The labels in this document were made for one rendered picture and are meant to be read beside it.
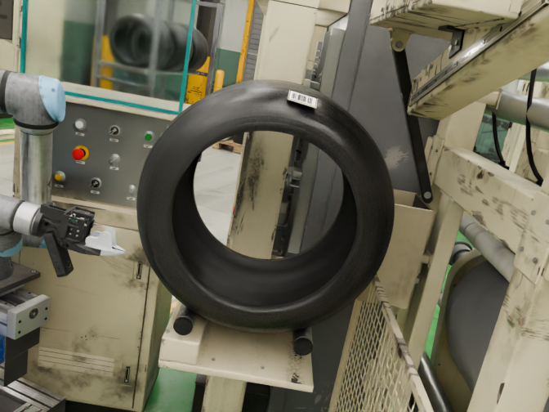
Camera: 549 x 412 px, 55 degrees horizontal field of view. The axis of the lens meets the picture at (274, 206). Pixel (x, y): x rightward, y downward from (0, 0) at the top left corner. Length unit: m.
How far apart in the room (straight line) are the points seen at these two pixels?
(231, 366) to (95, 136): 1.00
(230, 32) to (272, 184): 10.08
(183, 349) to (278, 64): 0.76
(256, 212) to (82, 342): 0.98
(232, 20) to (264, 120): 10.46
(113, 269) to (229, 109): 1.08
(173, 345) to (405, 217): 0.69
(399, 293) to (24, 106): 1.14
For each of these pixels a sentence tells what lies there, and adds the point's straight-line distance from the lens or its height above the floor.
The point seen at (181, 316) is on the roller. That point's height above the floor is 0.92.
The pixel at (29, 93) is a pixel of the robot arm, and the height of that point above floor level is 1.31.
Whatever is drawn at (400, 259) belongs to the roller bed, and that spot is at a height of 1.05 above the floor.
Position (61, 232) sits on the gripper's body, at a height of 1.05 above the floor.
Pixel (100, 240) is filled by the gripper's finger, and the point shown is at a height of 1.04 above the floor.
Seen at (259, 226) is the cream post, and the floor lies 1.05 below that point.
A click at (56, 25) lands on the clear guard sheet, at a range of 1.95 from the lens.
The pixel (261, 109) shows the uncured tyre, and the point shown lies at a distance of 1.08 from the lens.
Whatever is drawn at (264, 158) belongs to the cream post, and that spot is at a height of 1.25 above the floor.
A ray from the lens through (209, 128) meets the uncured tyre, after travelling 1.09.
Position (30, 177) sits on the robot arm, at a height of 1.07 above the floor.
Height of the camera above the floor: 1.53
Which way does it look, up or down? 16 degrees down
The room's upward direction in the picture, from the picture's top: 11 degrees clockwise
